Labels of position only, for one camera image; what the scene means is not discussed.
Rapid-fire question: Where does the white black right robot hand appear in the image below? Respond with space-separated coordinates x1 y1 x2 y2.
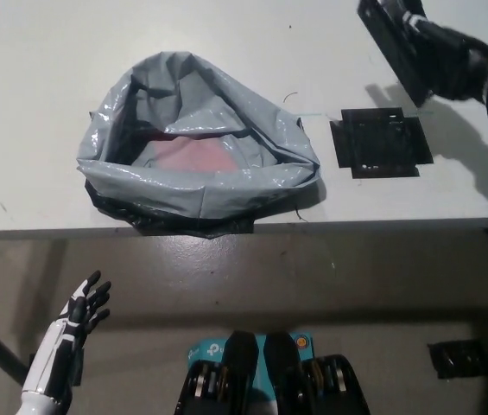
400 0 488 105

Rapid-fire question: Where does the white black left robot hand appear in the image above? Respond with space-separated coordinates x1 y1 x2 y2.
19 270 113 410

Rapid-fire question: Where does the black stapler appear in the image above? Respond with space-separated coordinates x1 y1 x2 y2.
356 0 435 109

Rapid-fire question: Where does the grey plastic bag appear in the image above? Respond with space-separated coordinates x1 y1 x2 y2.
75 50 323 238

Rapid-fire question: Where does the black flat tray on table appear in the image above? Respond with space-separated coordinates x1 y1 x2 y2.
328 106 435 180

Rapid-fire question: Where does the red flat item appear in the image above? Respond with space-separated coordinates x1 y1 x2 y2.
146 137 237 172

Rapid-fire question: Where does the black floor tape patch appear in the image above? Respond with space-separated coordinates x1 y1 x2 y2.
426 339 487 380

